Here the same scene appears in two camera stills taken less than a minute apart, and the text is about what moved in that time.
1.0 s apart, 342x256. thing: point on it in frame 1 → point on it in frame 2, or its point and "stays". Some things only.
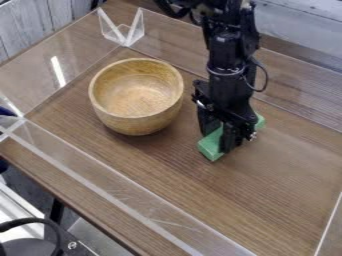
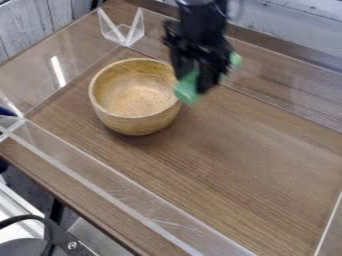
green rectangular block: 210,144 → 184,88
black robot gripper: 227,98 → 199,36
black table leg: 57,211 stays
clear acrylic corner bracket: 124,34 stays
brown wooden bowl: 136,94 stays
